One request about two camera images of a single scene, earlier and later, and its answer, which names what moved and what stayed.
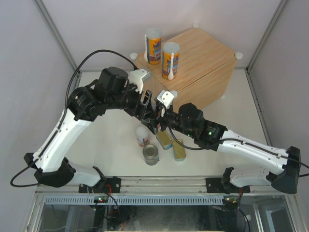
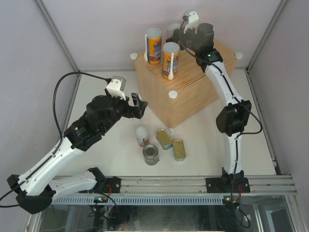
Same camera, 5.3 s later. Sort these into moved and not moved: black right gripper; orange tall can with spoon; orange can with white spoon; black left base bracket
Moved: black right gripper
Not moved: orange can with white spoon; orange tall can with spoon; black left base bracket
